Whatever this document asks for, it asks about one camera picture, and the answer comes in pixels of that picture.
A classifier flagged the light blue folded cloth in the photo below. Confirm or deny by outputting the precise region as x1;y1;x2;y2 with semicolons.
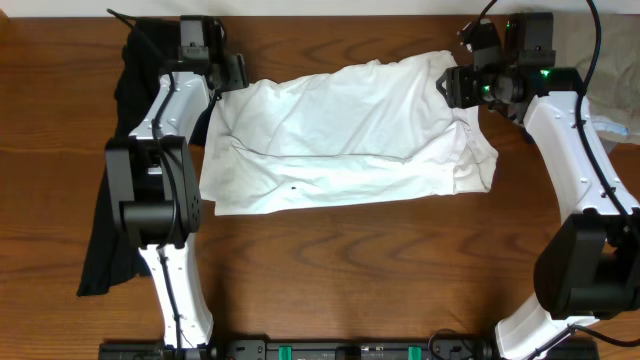
592;115;630;153

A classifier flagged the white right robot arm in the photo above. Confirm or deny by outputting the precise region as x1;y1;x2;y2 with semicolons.
436;65;639;359

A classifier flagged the khaki grey garment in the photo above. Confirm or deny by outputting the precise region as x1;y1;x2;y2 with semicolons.
553;12;639;144

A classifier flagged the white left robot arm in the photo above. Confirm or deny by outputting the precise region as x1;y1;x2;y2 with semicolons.
100;54;248;359

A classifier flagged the white t-shirt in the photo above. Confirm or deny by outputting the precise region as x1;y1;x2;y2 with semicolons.
199;51;498;216

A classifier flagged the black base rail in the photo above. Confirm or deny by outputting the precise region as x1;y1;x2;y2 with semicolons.
97;327;601;360

